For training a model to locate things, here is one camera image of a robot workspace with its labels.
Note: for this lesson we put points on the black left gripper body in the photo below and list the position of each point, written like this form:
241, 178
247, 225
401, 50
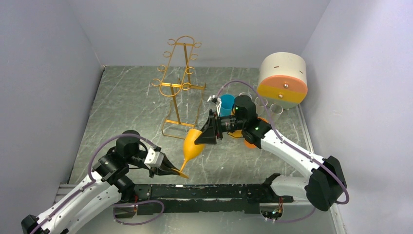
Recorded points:
153, 169

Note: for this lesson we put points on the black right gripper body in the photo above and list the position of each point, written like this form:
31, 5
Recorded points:
227, 124

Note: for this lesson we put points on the yellow wine glass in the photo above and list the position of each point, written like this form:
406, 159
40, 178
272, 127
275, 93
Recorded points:
190, 150
236, 134

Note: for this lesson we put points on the blue wine glass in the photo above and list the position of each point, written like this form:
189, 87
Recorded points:
227, 102

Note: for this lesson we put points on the orange wine glass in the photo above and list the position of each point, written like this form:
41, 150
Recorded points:
255, 132

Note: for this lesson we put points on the clear wine glass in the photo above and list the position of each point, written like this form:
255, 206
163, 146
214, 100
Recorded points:
245, 94
275, 112
260, 104

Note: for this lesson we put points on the gold wire glass rack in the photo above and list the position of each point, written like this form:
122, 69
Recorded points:
173, 125

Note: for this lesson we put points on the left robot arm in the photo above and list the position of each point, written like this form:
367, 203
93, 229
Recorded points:
106, 184

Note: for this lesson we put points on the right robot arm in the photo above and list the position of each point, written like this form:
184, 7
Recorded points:
322, 181

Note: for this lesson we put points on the round beige drawer cabinet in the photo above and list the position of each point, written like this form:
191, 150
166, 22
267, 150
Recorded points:
283, 79

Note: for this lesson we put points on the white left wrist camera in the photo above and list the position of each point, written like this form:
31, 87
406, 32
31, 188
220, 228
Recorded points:
154, 158

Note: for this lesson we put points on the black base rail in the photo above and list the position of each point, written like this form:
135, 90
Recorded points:
247, 198

